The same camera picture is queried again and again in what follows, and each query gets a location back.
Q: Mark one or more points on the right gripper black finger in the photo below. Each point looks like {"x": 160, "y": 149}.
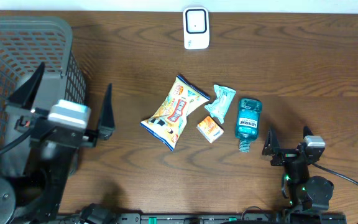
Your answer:
{"x": 271, "y": 146}
{"x": 307, "y": 131}

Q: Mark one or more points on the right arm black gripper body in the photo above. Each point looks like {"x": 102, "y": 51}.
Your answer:
{"x": 285, "y": 157}

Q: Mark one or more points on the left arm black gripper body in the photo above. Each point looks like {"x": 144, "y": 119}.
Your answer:
{"x": 92, "y": 141}

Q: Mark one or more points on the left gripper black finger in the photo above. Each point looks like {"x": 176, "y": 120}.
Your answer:
{"x": 24, "y": 96}
{"x": 106, "y": 124}

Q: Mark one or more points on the teal mouthwash bottle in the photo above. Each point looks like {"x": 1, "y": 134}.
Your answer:
{"x": 247, "y": 126}

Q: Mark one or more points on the yellow snack chip bag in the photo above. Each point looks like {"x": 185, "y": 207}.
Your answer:
{"x": 169, "y": 121}

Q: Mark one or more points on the small orange snack packet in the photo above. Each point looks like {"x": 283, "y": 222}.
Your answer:
{"x": 210, "y": 129}

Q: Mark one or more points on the light teal packet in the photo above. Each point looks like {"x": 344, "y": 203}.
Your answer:
{"x": 219, "y": 107}

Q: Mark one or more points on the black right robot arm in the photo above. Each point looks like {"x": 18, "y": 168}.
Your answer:
{"x": 308, "y": 195}

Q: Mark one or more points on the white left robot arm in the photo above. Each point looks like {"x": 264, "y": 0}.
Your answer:
{"x": 35, "y": 195}

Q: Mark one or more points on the white barcode scanner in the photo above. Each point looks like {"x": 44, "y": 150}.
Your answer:
{"x": 196, "y": 33}

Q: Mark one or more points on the grey plastic shopping basket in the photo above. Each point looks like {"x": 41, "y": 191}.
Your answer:
{"x": 25, "y": 43}

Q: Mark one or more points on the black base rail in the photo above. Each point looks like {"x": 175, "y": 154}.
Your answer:
{"x": 252, "y": 217}

